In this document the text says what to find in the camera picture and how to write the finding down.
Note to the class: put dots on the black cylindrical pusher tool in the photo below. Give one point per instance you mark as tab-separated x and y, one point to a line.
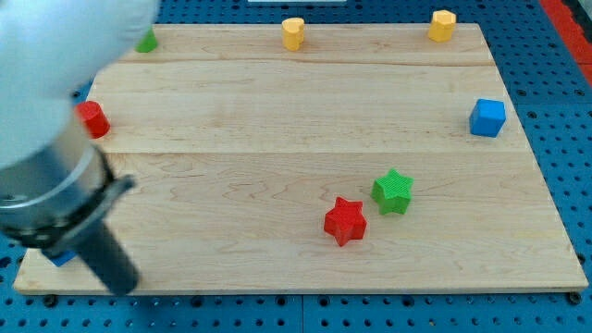
89	237

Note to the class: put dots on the blue triangle block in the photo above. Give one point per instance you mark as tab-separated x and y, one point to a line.
62	258

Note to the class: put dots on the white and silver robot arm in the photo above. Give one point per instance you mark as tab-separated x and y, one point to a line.
57	185

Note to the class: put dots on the red star block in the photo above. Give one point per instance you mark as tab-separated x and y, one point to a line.
345	221

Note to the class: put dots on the green star block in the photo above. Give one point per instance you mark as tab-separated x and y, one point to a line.
392	193

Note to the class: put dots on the red cylinder block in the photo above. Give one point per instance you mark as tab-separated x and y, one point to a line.
93	118

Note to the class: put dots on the green cone block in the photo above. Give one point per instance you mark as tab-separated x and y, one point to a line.
148	42

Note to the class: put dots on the wooden board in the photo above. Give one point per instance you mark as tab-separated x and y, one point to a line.
240	147

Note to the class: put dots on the yellow heart block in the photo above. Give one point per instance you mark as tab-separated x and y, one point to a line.
292	33

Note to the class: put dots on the yellow hexagon block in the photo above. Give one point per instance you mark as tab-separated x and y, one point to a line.
442	26

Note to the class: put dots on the blue cube block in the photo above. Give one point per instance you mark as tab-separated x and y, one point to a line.
487	118

